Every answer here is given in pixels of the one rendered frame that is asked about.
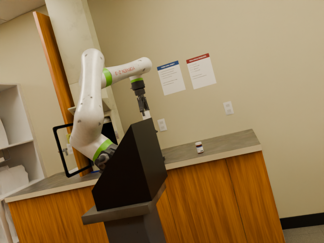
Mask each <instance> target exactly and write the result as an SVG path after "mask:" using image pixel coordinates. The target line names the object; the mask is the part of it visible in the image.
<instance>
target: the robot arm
mask: <svg viewBox="0 0 324 243"><path fill-rule="evenodd" d="M104 63H105V59H104V56H103V54H102V53H101V52H100V51H99V50H97V49H94V48H91V49H87V50H85V51H84V52H83V53H82V55H81V74H80V78H79V86H80V88H81V91H80V96H79V100H78V104H77V108H76V111H75V114H74V122H73V129H72V132H71V135H70V139H69V143H70V145H71V146H72V147H73V148H75V149H76V150H78V151H79V152H80V153H82V154H83V155H85V156H86V157H88V158H89V159H90V160H92V161H94V164H95V165H96V166H97V167H98V168H99V169H100V170H99V173H102V172H103V171H104V169H105V167H106V165H107V164H108V162H109V160H110V159H111V157H112V155H113V154H114V152H115V150H116V148H117V147H118V145H116V144H114V143H112V142H111V140H110V139H108V138H107V137H105V136H104V135H102V134H101V131H102V127H103V123H104V113H103V106H102V95H101V89H103V88H106V87H108V86H110V85H113V84H115V83H117V82H119V81H121V80H123V79H126V78H128V77H129V78H130V82H131V85H132V87H131V88H130V89H132V90H133V91H135V95H136V96H138V98H137V101H138V105H139V110H140V112H141V113H142V117H143V120H145V119H148V118H151V117H150V113H149V110H150V109H149V106H148V103H147V100H146V97H144V94H145V89H144V88H145V84H144V81H143V77H142V74H145V73H148V72H149V71H150V70H151V68H152V62H151V60H150V59H148V58H147V57H142V58H140V59H137V60H135V61H133V62H130V63H127V64H123V65H119V66H114V67H106V68H103V67H104ZM144 109H145V110H144Z"/></svg>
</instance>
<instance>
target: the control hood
mask: <svg viewBox="0 0 324 243"><path fill-rule="evenodd" d="M102 106H103V112H105V111H108V110H111V106H110V103H109V99H108V98H102ZM76 108H77V106H75V107H72V108H68V110H69V112H70V113H71V114H72V115H73V116H74V114H75V113H74V111H76Z"/></svg>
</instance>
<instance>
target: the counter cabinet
mask: <svg viewBox="0 0 324 243"><path fill-rule="evenodd" d="M166 171H167V174H168V176H167V178H166V179H165V184H166V189H165V190H164V192H163V194H162V195H161V197H160V198H159V200H158V202H157V203H156V207H157V210H158V214H159V217H160V221H161V225H162V229H163V232H164V236H165V239H166V243H285V239H284V234H283V230H282V226H281V223H280V219H279V215H278V211H277V207H276V203H275V200H274V196H273V192H272V188H271V184H270V180H269V176H268V172H267V168H266V165H265V161H264V157H263V153H262V151H256V152H251V153H247V154H242V155H237V156H232V157H227V158H223V159H218V160H213V161H208V162H202V163H197V164H193V165H188V166H183V167H178V168H174V169H169V170H166ZM94 186H95V185H91V186H86V187H82V188H77V189H71V190H66V191H61V192H56V193H52V194H47V195H42V196H37V197H33V198H28V199H23V200H18V201H14V202H8V206H9V209H10V212H11V216H12V219H13V223H14V226H15V229H16V233H17V236H18V239H19V242H20V243H109V241H108V236H107V233H106V229H105V226H104V222H99V223H93V224H88V225H83V222H82V218H81V216H83V215H84V214H85V213H86V212H87V211H88V210H90V209H91V208H92V207H93V206H94V205H95V202H94V198H93V195H92V189H93V187H94Z"/></svg>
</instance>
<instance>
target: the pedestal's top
mask: <svg viewBox="0 0 324 243"><path fill-rule="evenodd" d="M165 189H166V184H165V181H164V183H163V184H162V186H161V187H160V189H159V191H158V192H157V194H156V195H155V197H154V198H153V200H152V201H150V202H143V203H138V204H132V205H128V206H122V207H117V208H112V209H107V210H102V211H97V209H96V206H95V205H94V206H93V207H92V208H91V209H90V210H88V211H87V212H86V213H85V214H84V215H83V216H81V218H82V222H83V225H88V224H93V223H99V222H105V221H110V220H116V219H121V218H127V217H133V216H140V215H146V214H150V213H151V212H152V210H153V208H154V207H155V205H156V203H157V202H158V200H159V198H160V197H161V195H162V194H163V192H164V190H165Z"/></svg>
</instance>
